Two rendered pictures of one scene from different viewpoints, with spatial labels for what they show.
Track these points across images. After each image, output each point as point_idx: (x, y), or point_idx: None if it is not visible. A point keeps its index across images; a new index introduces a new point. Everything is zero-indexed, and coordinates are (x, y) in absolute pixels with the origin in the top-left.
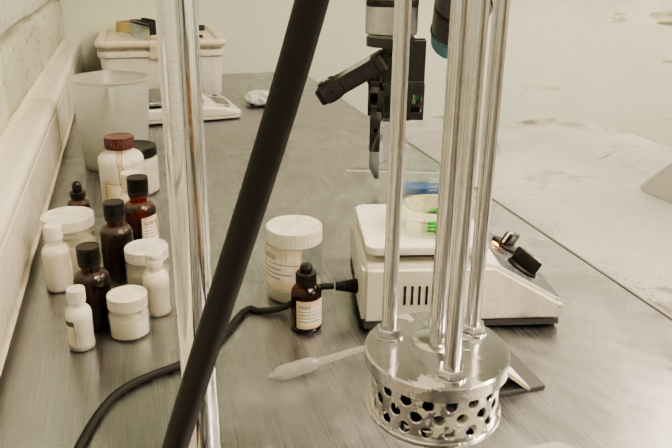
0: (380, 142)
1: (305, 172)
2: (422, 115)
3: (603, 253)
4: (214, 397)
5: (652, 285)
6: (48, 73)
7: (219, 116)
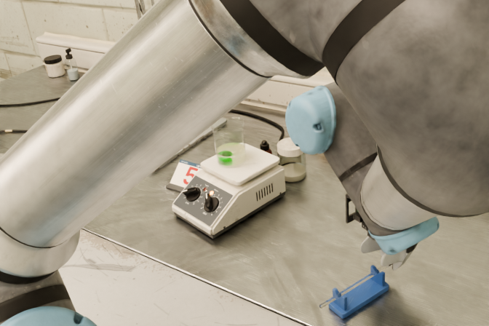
0: None
1: (478, 268)
2: (346, 218)
3: (175, 286)
4: None
5: (137, 268)
6: None
7: None
